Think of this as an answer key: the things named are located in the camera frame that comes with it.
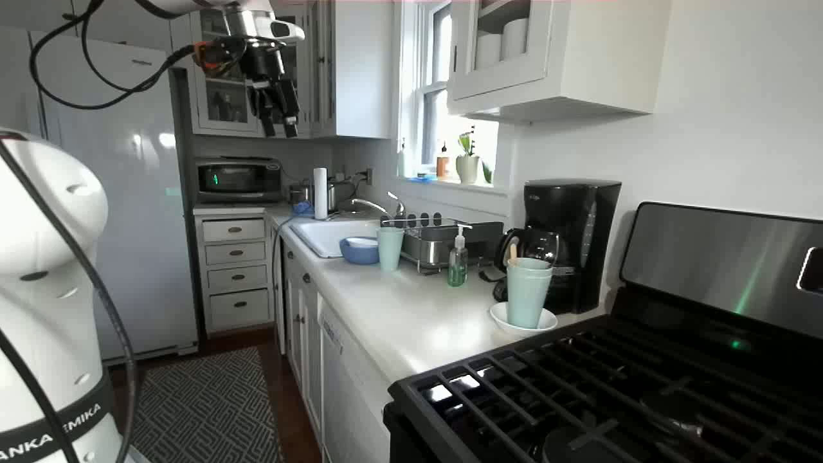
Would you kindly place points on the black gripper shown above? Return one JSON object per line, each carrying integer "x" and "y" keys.
{"x": 267, "y": 64}

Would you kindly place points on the clear green pump soap bottle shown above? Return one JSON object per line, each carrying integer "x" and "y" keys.
{"x": 458, "y": 269}

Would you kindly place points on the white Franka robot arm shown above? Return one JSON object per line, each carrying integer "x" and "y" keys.
{"x": 43, "y": 257}

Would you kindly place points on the amber soap bottle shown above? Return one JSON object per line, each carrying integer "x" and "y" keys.
{"x": 443, "y": 166}

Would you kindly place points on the black microwave oven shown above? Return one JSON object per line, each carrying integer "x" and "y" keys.
{"x": 240, "y": 180}

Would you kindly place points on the stainless steel pot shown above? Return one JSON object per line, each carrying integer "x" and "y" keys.
{"x": 300, "y": 193}

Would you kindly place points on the white glass door cabinet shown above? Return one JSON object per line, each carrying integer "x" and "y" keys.
{"x": 361, "y": 67}

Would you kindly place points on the white paper towel roll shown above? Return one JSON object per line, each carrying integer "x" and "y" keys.
{"x": 319, "y": 193}

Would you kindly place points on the chrome faucet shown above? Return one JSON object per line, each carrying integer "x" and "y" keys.
{"x": 370, "y": 204}

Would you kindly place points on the white kitchen sink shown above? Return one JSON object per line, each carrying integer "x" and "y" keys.
{"x": 325, "y": 234}

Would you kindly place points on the blue sponge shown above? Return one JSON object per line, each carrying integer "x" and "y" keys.
{"x": 422, "y": 177}

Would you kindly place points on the blue bowl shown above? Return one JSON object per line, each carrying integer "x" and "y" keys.
{"x": 358, "y": 253}

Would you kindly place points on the white drawer unit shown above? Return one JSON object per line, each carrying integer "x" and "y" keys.
{"x": 236, "y": 279}

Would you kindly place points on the teal plastic cup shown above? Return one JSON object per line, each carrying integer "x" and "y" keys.
{"x": 390, "y": 248}
{"x": 529, "y": 296}

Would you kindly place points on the white refrigerator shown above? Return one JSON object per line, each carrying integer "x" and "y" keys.
{"x": 146, "y": 257}

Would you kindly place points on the white pot with plant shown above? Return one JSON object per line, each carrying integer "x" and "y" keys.
{"x": 467, "y": 167}

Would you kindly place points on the grey metal dish rack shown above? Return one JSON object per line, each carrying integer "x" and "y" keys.
{"x": 429, "y": 244}

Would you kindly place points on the white stacked dishes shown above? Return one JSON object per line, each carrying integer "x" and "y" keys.
{"x": 489, "y": 50}
{"x": 516, "y": 40}

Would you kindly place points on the white base cabinet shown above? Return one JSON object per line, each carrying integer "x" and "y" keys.
{"x": 301, "y": 336}

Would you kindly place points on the white dishwasher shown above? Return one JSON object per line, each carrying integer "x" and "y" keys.
{"x": 352, "y": 401}

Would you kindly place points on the grey patterned rug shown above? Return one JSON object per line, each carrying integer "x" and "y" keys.
{"x": 208, "y": 413}

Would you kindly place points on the black coffee maker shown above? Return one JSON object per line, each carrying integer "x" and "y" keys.
{"x": 569, "y": 231}

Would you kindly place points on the white saucer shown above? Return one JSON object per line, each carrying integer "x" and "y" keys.
{"x": 548, "y": 319}

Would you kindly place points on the black gas stove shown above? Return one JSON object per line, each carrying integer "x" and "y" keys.
{"x": 686, "y": 393}

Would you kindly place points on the wall power outlet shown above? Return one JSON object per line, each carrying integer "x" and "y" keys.
{"x": 367, "y": 175}

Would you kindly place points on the white wall cabinet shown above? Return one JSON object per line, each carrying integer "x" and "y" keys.
{"x": 600, "y": 53}

